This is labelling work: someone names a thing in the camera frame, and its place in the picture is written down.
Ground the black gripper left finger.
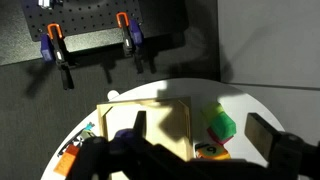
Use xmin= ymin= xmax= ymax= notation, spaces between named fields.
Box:
xmin=132 ymin=110 xmax=148 ymax=138

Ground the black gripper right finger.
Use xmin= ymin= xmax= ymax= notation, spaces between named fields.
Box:
xmin=244 ymin=112 xmax=284 ymax=168

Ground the wooden tray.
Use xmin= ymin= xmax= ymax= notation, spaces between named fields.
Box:
xmin=96 ymin=96 xmax=194 ymax=163

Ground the green plush block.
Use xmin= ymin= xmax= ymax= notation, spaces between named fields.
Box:
xmin=208 ymin=112 xmax=238 ymax=140

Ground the pink plush block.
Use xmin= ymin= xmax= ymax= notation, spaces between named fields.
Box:
xmin=206 ymin=128 xmax=234 ymax=146

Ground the brown wooden block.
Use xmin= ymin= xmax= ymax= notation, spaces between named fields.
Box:
xmin=194 ymin=143 xmax=232 ymax=161

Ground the lime plush block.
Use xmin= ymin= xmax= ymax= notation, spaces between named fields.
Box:
xmin=201 ymin=101 xmax=225 ymax=123

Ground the orange ridged block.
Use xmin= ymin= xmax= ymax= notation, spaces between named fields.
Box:
xmin=53 ymin=144 xmax=81 ymax=177

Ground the small teal object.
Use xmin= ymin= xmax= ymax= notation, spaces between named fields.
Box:
xmin=84 ymin=122 xmax=96 ymax=132

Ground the small white grey box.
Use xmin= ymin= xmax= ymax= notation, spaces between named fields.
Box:
xmin=80 ymin=129 xmax=98 ymax=141

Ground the checkered black white cube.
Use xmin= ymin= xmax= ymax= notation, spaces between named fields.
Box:
xmin=71 ymin=135 xmax=88 ymax=148

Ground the round white table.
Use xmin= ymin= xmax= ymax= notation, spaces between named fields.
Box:
xmin=39 ymin=78 xmax=288 ymax=180

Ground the orange clamp upper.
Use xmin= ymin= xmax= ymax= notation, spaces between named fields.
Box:
xmin=115 ymin=12 xmax=145 ymax=75

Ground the orange clamp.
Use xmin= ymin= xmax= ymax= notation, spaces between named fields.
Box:
xmin=39 ymin=23 xmax=76 ymax=91
xmin=115 ymin=12 xmax=145 ymax=75

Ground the orange clamp lower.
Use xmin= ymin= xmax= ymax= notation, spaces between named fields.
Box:
xmin=39 ymin=23 xmax=76 ymax=91

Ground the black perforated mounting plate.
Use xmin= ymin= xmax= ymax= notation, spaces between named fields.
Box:
xmin=20 ymin=0 xmax=144 ymax=43

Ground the black perforated breadboard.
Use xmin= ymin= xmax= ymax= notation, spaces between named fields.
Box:
xmin=0 ymin=0 xmax=191 ymax=67

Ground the silver aluminium extrusion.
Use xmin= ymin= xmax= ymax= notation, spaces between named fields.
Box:
xmin=37 ymin=0 xmax=64 ymax=10

